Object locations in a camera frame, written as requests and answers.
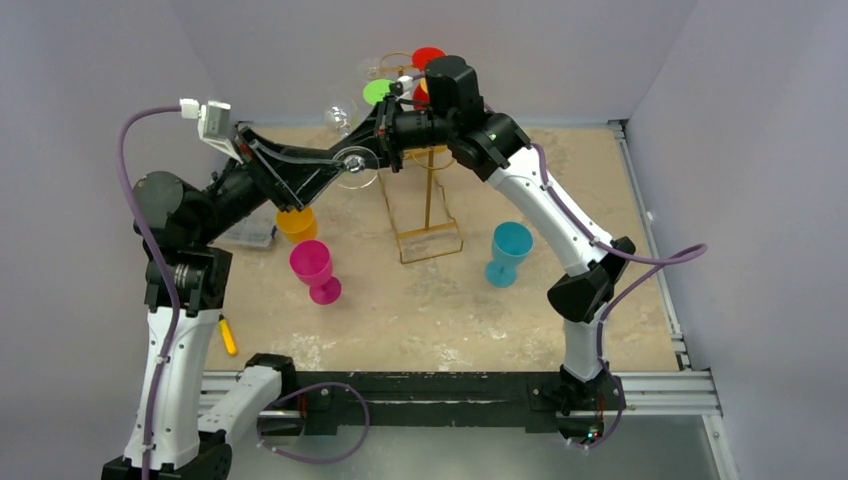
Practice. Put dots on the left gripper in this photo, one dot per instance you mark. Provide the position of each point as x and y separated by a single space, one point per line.
292 177

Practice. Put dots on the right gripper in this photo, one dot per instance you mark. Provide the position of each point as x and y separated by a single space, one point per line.
387 125

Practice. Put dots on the clear wine glass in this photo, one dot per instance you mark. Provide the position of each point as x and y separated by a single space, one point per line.
341 117
369 70

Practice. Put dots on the pink wine glass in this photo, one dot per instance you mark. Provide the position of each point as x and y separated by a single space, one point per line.
312 263

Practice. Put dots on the blue wine glass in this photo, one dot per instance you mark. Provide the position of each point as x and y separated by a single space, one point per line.
512 242

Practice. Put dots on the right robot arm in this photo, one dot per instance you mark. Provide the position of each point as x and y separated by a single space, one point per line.
501 154

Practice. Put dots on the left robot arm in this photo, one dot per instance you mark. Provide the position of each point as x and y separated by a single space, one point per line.
186 280

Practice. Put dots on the green wine glass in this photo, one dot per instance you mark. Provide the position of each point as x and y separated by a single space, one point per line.
376 90

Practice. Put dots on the red wine glass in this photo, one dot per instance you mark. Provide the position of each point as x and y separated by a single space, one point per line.
420 60

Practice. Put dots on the clear plastic organizer box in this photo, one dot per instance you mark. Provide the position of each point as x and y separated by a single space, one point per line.
254 231

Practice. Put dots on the gold wire glass rack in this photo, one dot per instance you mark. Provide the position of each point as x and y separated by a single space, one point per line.
421 223

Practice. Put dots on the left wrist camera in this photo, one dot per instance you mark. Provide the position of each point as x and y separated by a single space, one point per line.
214 125

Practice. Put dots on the yellow handled screwdriver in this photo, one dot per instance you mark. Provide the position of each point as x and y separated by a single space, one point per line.
227 336

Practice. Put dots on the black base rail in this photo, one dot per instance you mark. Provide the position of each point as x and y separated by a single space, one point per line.
537 402

